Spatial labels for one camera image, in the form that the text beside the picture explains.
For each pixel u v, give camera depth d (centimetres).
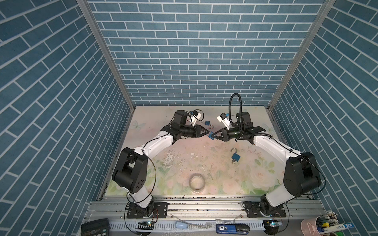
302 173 45
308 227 64
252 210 74
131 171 45
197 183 83
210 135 81
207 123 111
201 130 76
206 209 75
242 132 67
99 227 67
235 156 94
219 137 79
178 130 68
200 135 75
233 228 65
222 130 75
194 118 72
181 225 68
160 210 74
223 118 76
